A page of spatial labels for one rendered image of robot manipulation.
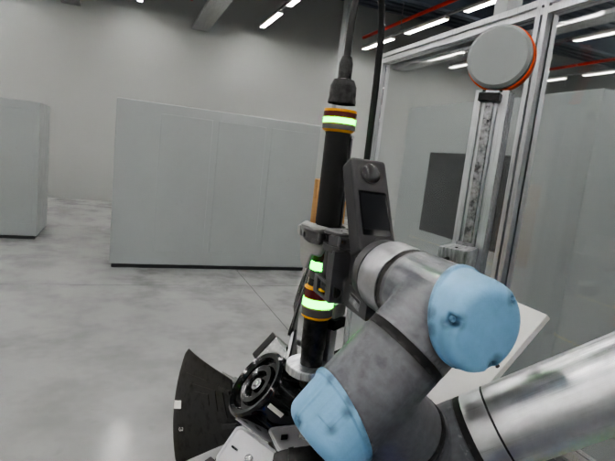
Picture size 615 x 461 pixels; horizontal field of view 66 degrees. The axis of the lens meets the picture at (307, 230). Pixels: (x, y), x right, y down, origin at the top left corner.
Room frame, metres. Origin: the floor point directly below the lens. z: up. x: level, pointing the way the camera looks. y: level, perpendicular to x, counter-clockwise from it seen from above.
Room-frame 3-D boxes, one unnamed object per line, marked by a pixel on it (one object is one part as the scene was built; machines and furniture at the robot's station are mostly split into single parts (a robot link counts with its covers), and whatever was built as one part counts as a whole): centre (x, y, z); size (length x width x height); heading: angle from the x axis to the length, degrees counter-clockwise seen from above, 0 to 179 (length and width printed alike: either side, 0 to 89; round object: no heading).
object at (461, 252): (1.16, -0.38, 1.38); 0.10 x 0.07 x 0.08; 146
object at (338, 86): (0.64, -0.03, 1.49); 0.04 x 0.04 x 0.46
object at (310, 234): (0.59, -0.02, 1.49); 0.09 x 0.05 x 0.02; 31
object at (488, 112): (1.20, -0.41, 1.48); 0.05 x 0.03 x 0.62; 56
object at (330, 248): (0.54, -0.07, 1.47); 0.12 x 0.08 x 0.09; 21
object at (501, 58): (1.24, -0.43, 1.88); 0.17 x 0.15 x 0.16; 21
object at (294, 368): (0.65, -0.03, 1.33); 0.09 x 0.07 x 0.10; 146
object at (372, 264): (0.47, -0.10, 1.47); 0.08 x 0.05 x 0.08; 111
